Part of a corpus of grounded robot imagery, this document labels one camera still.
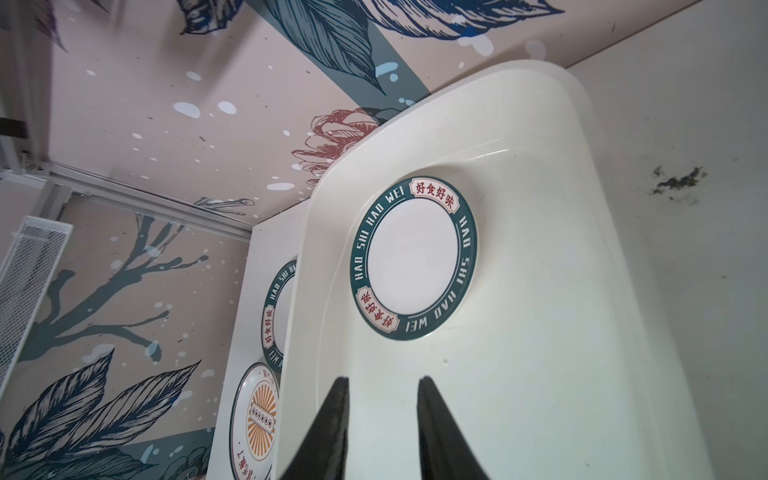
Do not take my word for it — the green rim hao wei plate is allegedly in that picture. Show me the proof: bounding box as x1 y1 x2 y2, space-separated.
349 176 479 341

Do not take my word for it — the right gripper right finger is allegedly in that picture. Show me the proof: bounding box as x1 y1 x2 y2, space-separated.
417 376 489 480

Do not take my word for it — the white mesh wall basket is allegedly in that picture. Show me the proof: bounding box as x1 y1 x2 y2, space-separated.
1 216 74 390

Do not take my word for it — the orange sunburst plate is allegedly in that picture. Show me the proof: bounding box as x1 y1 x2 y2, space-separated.
229 362 279 480

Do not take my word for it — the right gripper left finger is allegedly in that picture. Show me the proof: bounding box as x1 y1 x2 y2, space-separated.
281 377 350 480

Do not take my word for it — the green rim plate far left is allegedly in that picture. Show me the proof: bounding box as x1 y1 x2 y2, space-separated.
260 259 297 372

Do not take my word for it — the white plastic bin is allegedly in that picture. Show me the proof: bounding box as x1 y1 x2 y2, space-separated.
276 60 713 479

